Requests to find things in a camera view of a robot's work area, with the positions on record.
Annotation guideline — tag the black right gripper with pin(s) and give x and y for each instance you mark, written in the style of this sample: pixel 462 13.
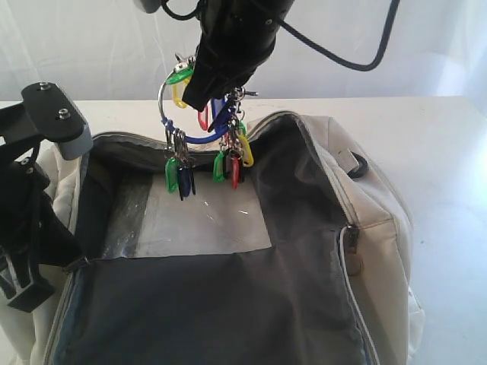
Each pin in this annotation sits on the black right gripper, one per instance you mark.
pixel 237 37

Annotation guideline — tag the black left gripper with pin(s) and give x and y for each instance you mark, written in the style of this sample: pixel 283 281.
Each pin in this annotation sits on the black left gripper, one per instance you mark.
pixel 31 235

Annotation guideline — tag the colourful key tag bunch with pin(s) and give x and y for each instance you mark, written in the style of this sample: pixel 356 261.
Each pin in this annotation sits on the colourful key tag bunch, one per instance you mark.
pixel 221 122

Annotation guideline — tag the beige fabric duffel bag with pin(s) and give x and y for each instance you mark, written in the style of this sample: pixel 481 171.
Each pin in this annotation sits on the beige fabric duffel bag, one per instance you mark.
pixel 332 288

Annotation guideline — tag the white backdrop curtain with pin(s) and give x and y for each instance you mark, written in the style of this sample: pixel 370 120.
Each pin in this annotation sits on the white backdrop curtain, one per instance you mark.
pixel 110 50

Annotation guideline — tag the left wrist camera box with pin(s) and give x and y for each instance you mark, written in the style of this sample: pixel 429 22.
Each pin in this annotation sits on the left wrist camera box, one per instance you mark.
pixel 45 113

